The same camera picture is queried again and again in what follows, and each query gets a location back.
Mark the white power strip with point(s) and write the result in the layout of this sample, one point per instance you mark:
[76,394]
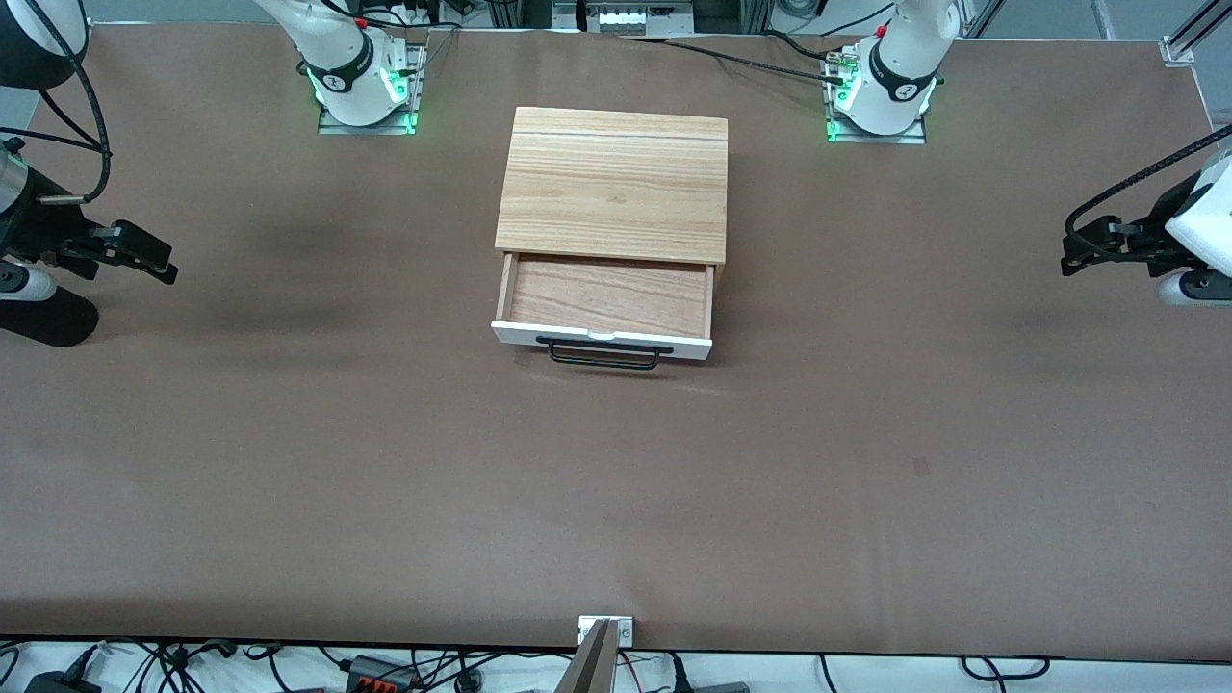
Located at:
[414,13]

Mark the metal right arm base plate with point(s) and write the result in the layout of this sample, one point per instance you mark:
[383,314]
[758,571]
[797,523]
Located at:
[337,128]

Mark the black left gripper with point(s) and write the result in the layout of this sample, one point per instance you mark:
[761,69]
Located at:
[1154,234]

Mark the light wooden drawer cabinet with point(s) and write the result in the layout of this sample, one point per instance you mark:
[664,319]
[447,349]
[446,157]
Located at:
[614,183]

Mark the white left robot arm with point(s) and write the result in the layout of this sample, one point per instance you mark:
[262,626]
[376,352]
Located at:
[890,91]

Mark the brown table cover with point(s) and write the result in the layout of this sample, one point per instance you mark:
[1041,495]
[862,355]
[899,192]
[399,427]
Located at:
[616,520]

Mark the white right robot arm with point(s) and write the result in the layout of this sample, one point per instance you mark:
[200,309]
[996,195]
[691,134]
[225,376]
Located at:
[346,91]

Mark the silver corner bracket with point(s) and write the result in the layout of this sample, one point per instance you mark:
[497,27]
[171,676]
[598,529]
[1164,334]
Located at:
[1176,50]

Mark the aluminium camera post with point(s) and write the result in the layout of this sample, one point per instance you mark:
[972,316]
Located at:
[592,669]

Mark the black plug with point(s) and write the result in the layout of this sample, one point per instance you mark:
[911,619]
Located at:
[679,674]

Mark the grey box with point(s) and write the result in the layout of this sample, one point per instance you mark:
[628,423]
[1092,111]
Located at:
[717,687]

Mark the silver camera mount bracket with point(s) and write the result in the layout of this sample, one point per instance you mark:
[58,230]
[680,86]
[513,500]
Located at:
[626,632]

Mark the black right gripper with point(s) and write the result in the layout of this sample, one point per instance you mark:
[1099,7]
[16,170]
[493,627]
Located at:
[40,224]

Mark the aluminium frame profile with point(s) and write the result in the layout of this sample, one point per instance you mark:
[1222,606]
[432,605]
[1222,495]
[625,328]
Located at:
[1203,24]

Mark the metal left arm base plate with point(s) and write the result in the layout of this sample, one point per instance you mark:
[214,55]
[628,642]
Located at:
[914,139]

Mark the white terminal block device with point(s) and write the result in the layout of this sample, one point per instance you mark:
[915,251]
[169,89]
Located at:
[621,17]

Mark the black orange power adapter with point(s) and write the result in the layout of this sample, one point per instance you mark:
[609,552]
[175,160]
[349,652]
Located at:
[380,672]

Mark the black cylindrical object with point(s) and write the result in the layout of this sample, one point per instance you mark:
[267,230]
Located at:
[48,322]

